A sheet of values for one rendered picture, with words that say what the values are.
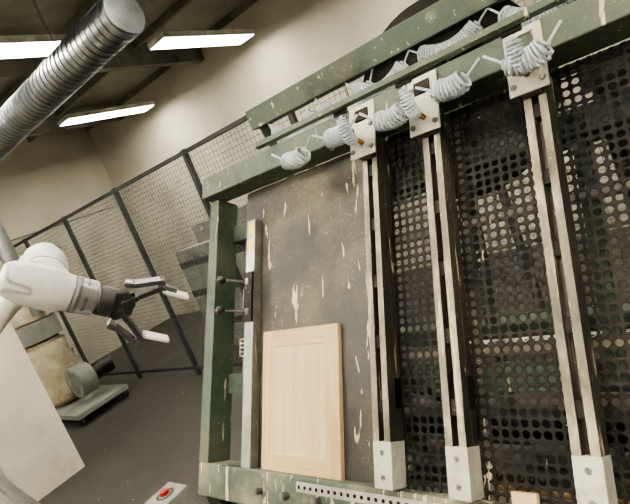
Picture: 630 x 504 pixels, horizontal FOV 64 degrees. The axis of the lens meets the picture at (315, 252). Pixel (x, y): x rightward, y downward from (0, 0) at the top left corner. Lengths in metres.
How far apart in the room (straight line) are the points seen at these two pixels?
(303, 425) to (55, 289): 0.93
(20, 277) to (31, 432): 4.21
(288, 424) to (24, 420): 3.83
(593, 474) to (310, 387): 0.89
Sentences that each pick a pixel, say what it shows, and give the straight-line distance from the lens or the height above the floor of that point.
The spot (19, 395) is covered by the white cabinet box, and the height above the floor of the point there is 0.91.
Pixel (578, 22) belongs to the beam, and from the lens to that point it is 1.50.
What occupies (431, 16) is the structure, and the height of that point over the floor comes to 2.16.
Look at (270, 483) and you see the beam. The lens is 1.89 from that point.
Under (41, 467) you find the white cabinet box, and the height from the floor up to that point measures 0.24.
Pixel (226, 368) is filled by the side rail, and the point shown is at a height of 1.17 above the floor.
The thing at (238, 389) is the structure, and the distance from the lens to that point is 2.14.
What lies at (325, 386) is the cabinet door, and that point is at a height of 1.13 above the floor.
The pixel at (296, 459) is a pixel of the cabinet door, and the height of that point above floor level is 0.93.
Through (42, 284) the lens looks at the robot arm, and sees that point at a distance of 1.29.
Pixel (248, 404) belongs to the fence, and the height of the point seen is 1.09.
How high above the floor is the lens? 1.81
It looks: 9 degrees down
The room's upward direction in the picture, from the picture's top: 22 degrees counter-clockwise
